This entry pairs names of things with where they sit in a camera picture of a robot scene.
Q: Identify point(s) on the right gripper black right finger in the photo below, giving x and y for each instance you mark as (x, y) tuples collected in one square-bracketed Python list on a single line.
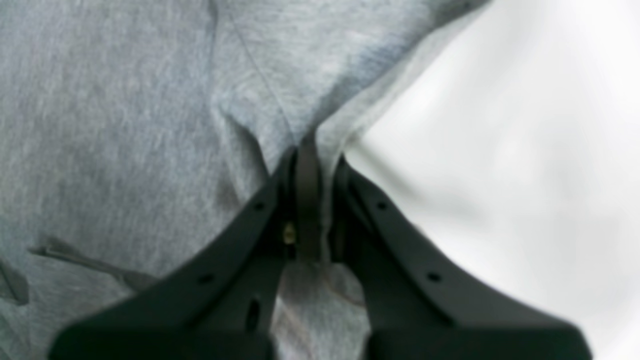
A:
[(420, 304)]

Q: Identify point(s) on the grey t-shirt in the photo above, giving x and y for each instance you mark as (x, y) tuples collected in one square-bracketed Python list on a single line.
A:
[(133, 131)]

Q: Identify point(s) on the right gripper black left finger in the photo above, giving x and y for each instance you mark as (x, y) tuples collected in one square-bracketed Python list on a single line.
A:
[(219, 305)]

